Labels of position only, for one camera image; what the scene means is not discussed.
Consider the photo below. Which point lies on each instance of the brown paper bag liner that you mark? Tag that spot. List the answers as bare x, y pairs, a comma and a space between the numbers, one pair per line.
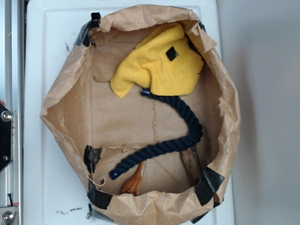
95, 129

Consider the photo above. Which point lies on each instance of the dark wooden block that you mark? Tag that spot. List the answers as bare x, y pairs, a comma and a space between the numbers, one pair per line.
192, 166

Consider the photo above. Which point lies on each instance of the yellow microfiber cloth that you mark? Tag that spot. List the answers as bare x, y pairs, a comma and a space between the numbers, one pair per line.
148, 66

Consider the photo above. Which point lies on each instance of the aluminium frame rail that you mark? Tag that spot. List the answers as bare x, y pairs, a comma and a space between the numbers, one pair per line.
12, 56

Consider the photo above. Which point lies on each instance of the black square tape patch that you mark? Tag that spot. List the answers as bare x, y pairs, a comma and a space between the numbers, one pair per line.
172, 54

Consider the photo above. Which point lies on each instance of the glossy brown wooden handle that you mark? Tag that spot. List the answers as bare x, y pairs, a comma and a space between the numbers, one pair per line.
133, 185

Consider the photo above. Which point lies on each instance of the white plastic bin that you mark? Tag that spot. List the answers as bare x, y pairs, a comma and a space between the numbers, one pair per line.
52, 192

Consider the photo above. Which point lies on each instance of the black bracket with bolts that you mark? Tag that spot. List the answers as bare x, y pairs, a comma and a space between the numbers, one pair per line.
6, 119

